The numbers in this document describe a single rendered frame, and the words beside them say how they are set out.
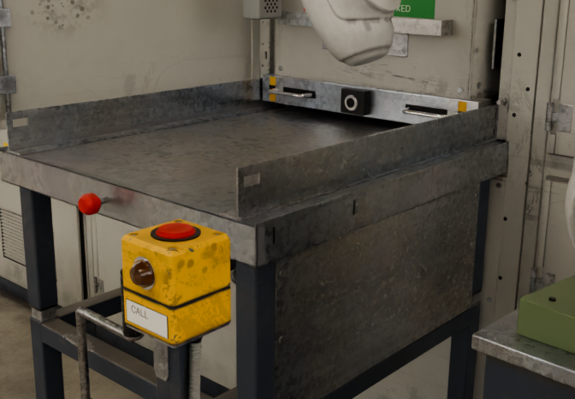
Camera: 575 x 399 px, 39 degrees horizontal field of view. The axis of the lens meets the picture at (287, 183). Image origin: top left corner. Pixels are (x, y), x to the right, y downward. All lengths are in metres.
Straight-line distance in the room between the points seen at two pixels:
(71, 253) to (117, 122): 1.13
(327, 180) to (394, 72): 0.51
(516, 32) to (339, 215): 0.56
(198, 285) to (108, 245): 1.68
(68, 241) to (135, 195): 1.48
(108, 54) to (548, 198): 0.94
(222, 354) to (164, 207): 1.11
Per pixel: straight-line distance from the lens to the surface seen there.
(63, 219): 2.64
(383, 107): 1.62
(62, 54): 1.74
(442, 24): 1.50
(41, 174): 1.38
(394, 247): 1.31
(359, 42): 1.16
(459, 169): 1.40
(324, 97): 1.71
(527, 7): 1.51
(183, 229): 0.81
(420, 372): 1.80
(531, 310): 0.96
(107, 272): 2.51
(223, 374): 2.22
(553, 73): 1.50
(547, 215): 1.52
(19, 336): 2.77
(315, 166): 1.12
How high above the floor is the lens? 1.16
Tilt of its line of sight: 15 degrees down
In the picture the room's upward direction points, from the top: 1 degrees clockwise
